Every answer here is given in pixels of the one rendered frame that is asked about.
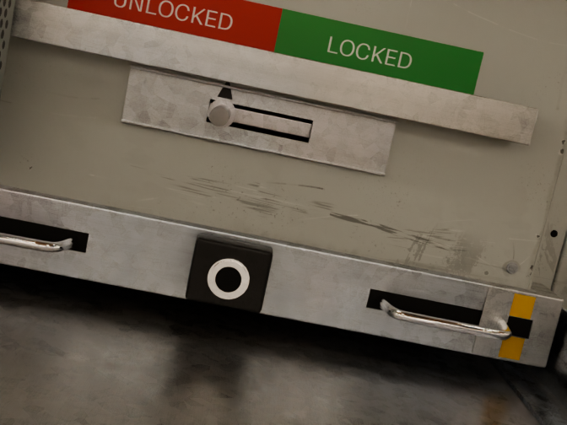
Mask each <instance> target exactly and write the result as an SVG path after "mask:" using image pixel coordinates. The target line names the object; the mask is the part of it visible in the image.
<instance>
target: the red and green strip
mask: <svg viewBox="0 0 567 425"><path fill-rule="evenodd" d="M67 7H68V8H72V9H77V10H81V11H84V12H89V13H96V14H100V15H104V16H108V17H112V18H116V19H124V20H127V21H132V22H136V23H140V24H147V25H151V26H155V27H160V28H163V29H168V30H174V31H179V32H183V33H187V34H191V35H198V36H202V37H207V38H210V39H215V40H221V41H226V42H230V43H234V44H238V45H243V46H249V47H254V48H257V49H262V50H266V51H273V52H277V53H281V54H285V55H289V56H297V57H300V58H304V59H309V60H312V61H317V62H324V63H328V64H332V65H336V66H340V67H347V68H352V69H356V70H360V71H364V72H368V73H375V74H380V75H383V76H387V77H392V78H399V79H403V80H407V81H411V82H415V83H422V84H427V85H430V86H435V87H439V88H443V89H450V90H454V91H458V92H463V93H466V94H474V90H475V87H476V83H477V80H478V74H479V70H480V67H481V63H482V60H483V52H481V51H474V50H470V49H466V48H461V47H458V46H451V45H447V44H443V43H439V42H434V41H431V40H424V39H419V38H415V37H412V36H407V35H400V34H397V33H392V32H388V31H384V30H378V29H373V28H370V27H365V26H361V25H357V24H350V23H346V22H343V21H338V20H334V19H327V18H323V17H319V16H315V15H311V14H307V13H300V12H296V11H292V10H288V9H284V8H277V7H273V6H269V5H265V4H260V3H254V2H250V1H246V0H68V3H67Z"/></svg>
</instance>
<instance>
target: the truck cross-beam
mask: <svg viewBox="0 0 567 425"><path fill-rule="evenodd" d="M0 233H3V234H11V235H16V236H20V237H25V238H30V239H38V240H43V241H49V242H57V241H61V240H64V239H67V238H69V237H70V236H71V235H75V236H77V238H78V243H77V244H76V245H75V246H74V247H72V248H70V249H68V250H65V251H61V252H52V253H50V252H43V251H38V250H29V249H25V248H20V247H15V246H11V245H3V244H0V264H4V265H9V266H16V267H21V268H26V269H30V270H35V271H39V272H48V273H52V274H57V275H61V276H65V277H74V278H78V279H83V280H88V281H92V282H100V283H104V284H110V285H114V286H118V287H123V288H131V289H136V290H140V291H144V292H149V293H157V294H162V295H166V296H171V297H176V298H180V299H186V296H185V295H186V286H187V282H188V278H189V273H190V269H191V264H192V257H193V252H194V248H195V243H196V239H197V236H198V235H199V234H208V235H212V236H217V237H221V238H226V239H233V240H238V241H243V242H247V243H252V244H256V245H264V246H268V247H271V248H272V249H273V260H272V264H271V268H270V272H269V276H268V280H267V288H266V292H265V296H264V300H263V304H262V310H261V312H260V313H259V314H264V315H271V316H277V317H281V318H285V319H290V320H298V321H303V322H307V323H311V324H316V325H324V326H329V327H333V328H338V329H343V330H347V331H355V332H360V333H364V334H369V335H373V336H382V337H386V338H391V339H395V340H399V341H405V342H412V343H417V344H421V345H426V346H431V347H438V348H444V349H448V350H452V351H457V352H465V353H470V354H474V355H478V356H483V357H488V358H494V357H490V356H485V355H481V354H476V353H472V351H473V345H474V342H475V338H476V336H474V335H468V334H464V333H460V332H455V331H447V330H442V329H438V328H434V327H429V326H425V325H417V324H413V323H408V322H405V321H401V320H396V319H394V318H392V317H391V316H389V315H388V314H386V313H385V312H384V311H383V310H382V309H381V308H380V307H379V306H378V304H377V303H376V298H377V297H378V296H380V295H381V296H384V297H385V298H386V300H387V301H388V302H389V303H390V304H391V305H392V306H394V307H395V308H397V309H400V310H404V311H407V312H412V313H416V314H421V315H427V316H432V317H436V318H441V319H446V320H454V321H458V322H462V323H467V324H472V325H479V322H480V319H481V315H482V312H483V307H484V303H485V299H486V296H487V292H488V289H489V288H497V289H501V290H505V291H510V292H514V293H517V294H521V295H526V296H530V297H534V298H536V300H535V303H534V306H533V310H532V315H531V319H530V320H529V319H525V318H521V317H516V316H512V315H509V318H508V321H507V323H508V325H509V326H510V328H511V330H512V336H513V337H518V338H522V339H525V341H524V344H523V348H522V350H521V356H520V360H515V359H510V358H502V357H497V358H496V359H500V360H505V361H510V362H514V363H522V364H526V365H532V366H536V367H540V368H545V367H546V364H547V361H548V355H549V353H550V349H551V346H552V343H553V339H554V334H555V331H556V327H557V324H558V321H559V316H560V312H561V309H562V306H563V302H564V300H563V299H562V298H560V296H558V295H557V294H556V293H554V292H552V291H551V290H550V289H548V288H547V287H545V286H544V285H542V284H541V283H536V282H533V283H532V285H531V289H530V290H529V289H524V288H517V287H512V286H508V285H504V284H499V283H495V282H487V281H483V280H478V279H474V278H470V277H462V276H457V275H453V274H449V273H444V272H437V271H432V270H428V269H423V268H419V267H415V266H406V265H402V264H397V263H393V262H389V261H381V260H377V259H372V258H368V257H363V256H356V255H351V254H347V253H342V252H338V251H334V250H326V249H322V248H317V247H313V246H308V245H301V244H296V243H291V242H287V241H282V240H278V239H270V238H266V237H262V236H257V235H253V234H245V233H241V232H236V231H232V230H228V229H220V228H215V227H211V226H207V225H202V224H198V223H190V222H186V221H181V220H177V219H172V218H164V217H160V216H155V215H151V214H147V213H142V212H134V211H130V210H126V209H121V208H117V207H109V206H105V205H100V204H96V203H92V202H84V201H80V200H75V199H71V198H66V197H62V196H53V195H49V194H45V193H40V192H36V191H28V190H24V189H19V188H15V187H11V186H3V185H0Z"/></svg>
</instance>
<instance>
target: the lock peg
mask: <svg viewBox="0 0 567 425"><path fill-rule="evenodd" d="M218 97H221V98H226V99H230V100H232V93H231V89H227V88H224V87H223V88H222V89H221V91H220V93H219V95H218ZM235 117H236V111H235V107H234V105H233V104H232V103H231V102H229V101H228V100H215V101H214V102H213V103H212V104H211V105H210V106H209V108H208V119H209V120H210V121H211V123H212V124H213V125H215V126H217V127H227V126H229V125H231V124H232V123H233V121H234V120H235Z"/></svg>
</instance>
